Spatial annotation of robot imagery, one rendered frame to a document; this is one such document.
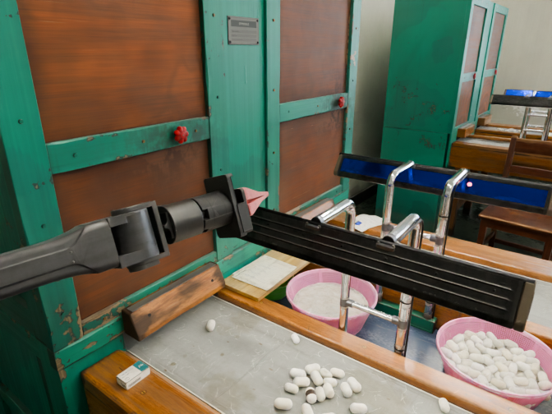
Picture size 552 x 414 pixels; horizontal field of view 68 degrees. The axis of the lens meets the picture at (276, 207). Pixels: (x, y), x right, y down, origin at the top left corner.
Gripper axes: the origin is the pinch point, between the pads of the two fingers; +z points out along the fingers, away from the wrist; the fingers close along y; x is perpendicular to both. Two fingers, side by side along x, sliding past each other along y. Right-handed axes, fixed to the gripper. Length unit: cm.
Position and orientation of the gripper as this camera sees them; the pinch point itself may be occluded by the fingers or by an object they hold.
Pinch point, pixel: (263, 195)
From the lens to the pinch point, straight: 72.1
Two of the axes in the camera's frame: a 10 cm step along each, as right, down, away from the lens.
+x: 6.7, -0.7, -7.4
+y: 2.3, 9.7, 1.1
